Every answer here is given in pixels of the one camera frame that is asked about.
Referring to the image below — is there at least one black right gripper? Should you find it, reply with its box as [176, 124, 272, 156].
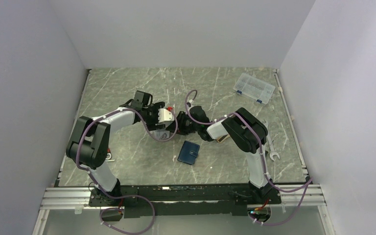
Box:
[166, 112, 201, 136]

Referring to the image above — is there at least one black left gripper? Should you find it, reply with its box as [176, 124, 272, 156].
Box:
[142, 102, 165, 131]

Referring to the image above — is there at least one blue leather card holder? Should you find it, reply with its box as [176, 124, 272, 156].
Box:
[177, 141, 200, 165]

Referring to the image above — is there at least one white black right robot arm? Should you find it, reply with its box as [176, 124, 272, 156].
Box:
[175, 106, 279, 203]

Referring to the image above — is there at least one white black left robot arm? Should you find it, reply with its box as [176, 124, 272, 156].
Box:
[66, 91, 178, 206]

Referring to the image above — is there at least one red utility knife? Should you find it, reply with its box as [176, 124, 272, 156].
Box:
[106, 148, 113, 161]

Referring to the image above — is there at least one clear plastic organizer box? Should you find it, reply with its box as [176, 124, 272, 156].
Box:
[233, 73, 275, 105]

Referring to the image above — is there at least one silver open-end wrench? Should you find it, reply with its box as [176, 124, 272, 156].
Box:
[263, 120, 280, 161]

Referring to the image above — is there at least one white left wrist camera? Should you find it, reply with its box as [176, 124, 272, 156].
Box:
[158, 108, 174, 124]

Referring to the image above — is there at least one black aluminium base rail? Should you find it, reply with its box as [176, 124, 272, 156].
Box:
[40, 183, 326, 218]

